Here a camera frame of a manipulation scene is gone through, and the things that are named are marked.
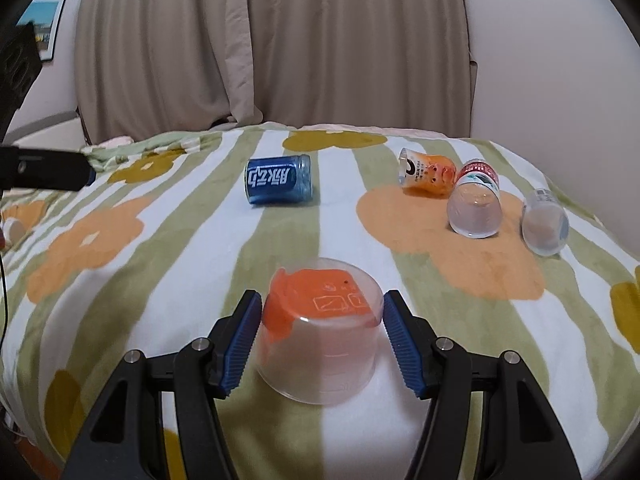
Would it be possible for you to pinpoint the clear cup with orange label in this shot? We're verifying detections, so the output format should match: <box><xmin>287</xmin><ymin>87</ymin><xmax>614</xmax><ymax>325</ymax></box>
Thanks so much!
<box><xmin>254</xmin><ymin>258</ymin><xmax>383</xmax><ymax>405</ymax></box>

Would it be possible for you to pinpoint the clear cup blue label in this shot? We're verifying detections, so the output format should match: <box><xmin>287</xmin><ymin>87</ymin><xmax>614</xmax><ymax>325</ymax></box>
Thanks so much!
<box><xmin>521</xmin><ymin>188</ymin><xmax>570</xmax><ymax>257</ymax></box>

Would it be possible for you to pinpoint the small white cup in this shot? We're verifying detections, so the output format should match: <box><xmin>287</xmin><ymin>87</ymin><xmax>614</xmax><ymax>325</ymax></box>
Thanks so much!
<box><xmin>2</xmin><ymin>217</ymin><xmax>27</xmax><ymax>247</ymax></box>

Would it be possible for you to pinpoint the blue labelled plastic cup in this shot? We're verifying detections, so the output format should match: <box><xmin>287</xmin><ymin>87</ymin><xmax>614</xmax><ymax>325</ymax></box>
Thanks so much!
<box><xmin>244</xmin><ymin>154</ymin><xmax>314</xmax><ymax>205</ymax></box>

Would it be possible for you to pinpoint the green striped floral blanket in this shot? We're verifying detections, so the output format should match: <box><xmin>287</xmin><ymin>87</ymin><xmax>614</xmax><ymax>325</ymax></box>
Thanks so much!
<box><xmin>1</xmin><ymin>126</ymin><xmax>639</xmax><ymax>478</ymax></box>

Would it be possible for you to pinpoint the beige curtain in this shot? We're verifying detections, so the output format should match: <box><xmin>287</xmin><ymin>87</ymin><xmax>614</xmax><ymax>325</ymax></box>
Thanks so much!
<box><xmin>75</xmin><ymin>0</ymin><xmax>475</xmax><ymax>143</ymax></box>

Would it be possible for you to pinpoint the framed picture on wall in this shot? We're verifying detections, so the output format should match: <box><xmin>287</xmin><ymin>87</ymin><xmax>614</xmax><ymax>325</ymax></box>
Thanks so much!
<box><xmin>17</xmin><ymin>0</ymin><xmax>66</xmax><ymax>63</ymax></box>

